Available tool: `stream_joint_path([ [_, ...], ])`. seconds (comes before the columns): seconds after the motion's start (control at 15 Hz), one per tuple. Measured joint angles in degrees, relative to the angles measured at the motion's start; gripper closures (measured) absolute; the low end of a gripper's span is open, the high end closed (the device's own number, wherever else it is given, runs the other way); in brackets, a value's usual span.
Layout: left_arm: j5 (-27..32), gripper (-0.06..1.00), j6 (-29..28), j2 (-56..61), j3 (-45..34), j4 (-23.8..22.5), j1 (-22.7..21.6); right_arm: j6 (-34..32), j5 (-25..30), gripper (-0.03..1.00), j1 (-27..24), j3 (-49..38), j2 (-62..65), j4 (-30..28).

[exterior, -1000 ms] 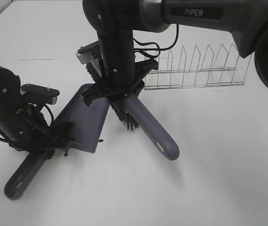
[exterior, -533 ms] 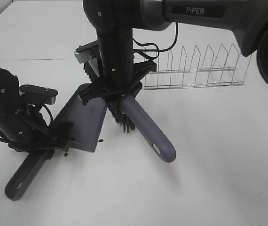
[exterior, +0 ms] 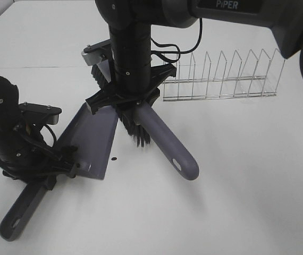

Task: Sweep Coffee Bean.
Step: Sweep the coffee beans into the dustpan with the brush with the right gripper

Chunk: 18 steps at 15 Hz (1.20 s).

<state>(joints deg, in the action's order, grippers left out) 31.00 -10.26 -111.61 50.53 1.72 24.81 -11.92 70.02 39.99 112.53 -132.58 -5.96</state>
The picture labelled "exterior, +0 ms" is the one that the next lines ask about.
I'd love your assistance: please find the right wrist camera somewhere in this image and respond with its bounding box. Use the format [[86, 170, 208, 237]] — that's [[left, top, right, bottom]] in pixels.
[[81, 39, 112, 66]]

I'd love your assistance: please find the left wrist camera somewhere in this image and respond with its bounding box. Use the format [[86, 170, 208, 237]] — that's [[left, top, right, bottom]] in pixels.
[[19, 102, 62, 125]]

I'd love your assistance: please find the purple plastic dustpan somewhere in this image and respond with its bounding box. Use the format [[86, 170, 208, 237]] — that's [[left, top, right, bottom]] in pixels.
[[0, 105, 118, 241]]

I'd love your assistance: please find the metal wire rack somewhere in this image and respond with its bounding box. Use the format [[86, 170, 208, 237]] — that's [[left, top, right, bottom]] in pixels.
[[163, 49, 285, 101]]

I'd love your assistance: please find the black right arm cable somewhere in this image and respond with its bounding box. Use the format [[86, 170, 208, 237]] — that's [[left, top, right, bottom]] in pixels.
[[150, 17, 204, 67]]

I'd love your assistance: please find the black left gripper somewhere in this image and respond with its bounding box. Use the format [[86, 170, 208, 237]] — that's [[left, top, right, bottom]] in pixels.
[[0, 124, 78, 191]]

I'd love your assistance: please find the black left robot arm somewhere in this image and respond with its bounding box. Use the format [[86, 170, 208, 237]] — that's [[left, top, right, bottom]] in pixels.
[[0, 76, 77, 183]]

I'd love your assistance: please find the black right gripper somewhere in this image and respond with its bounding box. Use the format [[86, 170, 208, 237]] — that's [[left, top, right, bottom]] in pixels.
[[86, 64, 176, 126]]

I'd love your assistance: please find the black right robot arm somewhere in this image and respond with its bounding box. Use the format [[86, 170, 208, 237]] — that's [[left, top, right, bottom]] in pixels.
[[83, 1, 303, 122]]

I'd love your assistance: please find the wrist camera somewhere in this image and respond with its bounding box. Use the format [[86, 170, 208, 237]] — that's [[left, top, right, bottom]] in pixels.
[[19, 102, 62, 125], [81, 39, 112, 66]]

